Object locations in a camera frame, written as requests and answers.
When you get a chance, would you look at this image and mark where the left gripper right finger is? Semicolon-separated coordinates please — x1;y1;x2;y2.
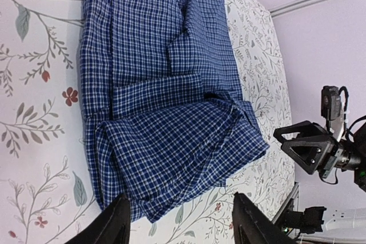
232;193;295;244

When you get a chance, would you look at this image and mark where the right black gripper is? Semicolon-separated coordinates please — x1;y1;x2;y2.
273;121;352;178

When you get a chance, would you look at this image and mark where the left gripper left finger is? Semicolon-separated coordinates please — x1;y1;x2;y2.
66;194;131;244

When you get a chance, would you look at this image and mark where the blue plaid long sleeve shirt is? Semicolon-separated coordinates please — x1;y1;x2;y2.
79;0;268;222

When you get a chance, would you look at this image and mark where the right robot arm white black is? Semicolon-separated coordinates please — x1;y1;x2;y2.
273;121;365;234

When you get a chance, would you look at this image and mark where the floral patterned table mat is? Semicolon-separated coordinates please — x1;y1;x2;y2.
1;0;295;243

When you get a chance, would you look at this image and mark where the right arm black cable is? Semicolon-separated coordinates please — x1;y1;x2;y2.
339;86;366;142

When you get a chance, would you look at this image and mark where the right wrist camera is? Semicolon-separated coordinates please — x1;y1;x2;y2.
321;86;341;121

